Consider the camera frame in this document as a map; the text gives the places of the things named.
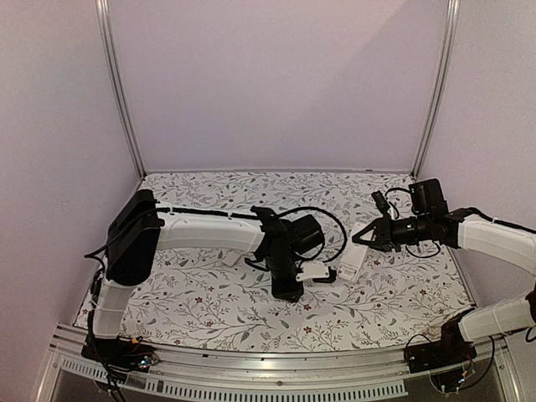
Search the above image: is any white remote control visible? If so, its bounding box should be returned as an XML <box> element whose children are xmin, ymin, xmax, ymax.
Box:
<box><xmin>337</xmin><ymin>222</ymin><xmax>368</xmax><ymax>283</ymax></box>

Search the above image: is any white battery cover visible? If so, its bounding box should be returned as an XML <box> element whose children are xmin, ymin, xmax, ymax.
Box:
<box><xmin>222</xmin><ymin>250</ymin><xmax>244</xmax><ymax>267</ymax></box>

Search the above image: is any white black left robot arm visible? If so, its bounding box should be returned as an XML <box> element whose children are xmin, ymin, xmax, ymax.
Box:
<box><xmin>81</xmin><ymin>189</ymin><xmax>330</xmax><ymax>376</ymax></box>

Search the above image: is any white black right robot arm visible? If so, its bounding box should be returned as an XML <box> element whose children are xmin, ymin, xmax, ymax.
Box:
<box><xmin>352</xmin><ymin>178</ymin><xmax>535</xmax><ymax>374</ymax></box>

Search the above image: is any floral patterned table mat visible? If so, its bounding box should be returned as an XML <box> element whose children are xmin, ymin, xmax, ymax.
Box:
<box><xmin>74</xmin><ymin>170</ymin><xmax>475</xmax><ymax>351</ymax></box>

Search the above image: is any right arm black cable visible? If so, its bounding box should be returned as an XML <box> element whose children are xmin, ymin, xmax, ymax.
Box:
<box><xmin>384</xmin><ymin>186</ymin><xmax>445</xmax><ymax>259</ymax></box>

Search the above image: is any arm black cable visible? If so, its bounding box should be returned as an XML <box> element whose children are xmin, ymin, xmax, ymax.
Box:
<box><xmin>158</xmin><ymin>204</ymin><xmax>348</xmax><ymax>265</ymax></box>
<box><xmin>384</xmin><ymin>186</ymin><xmax>445</xmax><ymax>259</ymax></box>

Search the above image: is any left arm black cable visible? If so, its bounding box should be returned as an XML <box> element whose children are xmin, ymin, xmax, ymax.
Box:
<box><xmin>158</xmin><ymin>204</ymin><xmax>348</xmax><ymax>265</ymax></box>

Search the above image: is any front aluminium rail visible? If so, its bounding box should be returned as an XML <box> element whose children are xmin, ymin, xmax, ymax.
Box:
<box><xmin>37</xmin><ymin>324</ymin><xmax>534</xmax><ymax>401</ymax></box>

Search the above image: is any right aluminium frame post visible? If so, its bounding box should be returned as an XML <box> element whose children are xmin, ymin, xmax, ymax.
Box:
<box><xmin>411</xmin><ymin>0</ymin><xmax>461</xmax><ymax>179</ymax></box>

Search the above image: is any aluminium frame post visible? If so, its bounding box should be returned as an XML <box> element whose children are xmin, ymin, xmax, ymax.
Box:
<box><xmin>411</xmin><ymin>0</ymin><xmax>461</xmax><ymax>179</ymax></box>
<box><xmin>95</xmin><ymin>0</ymin><xmax>147</xmax><ymax>179</ymax></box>

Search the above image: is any left aluminium frame post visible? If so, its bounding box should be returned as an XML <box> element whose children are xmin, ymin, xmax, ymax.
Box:
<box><xmin>95</xmin><ymin>0</ymin><xmax>147</xmax><ymax>179</ymax></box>

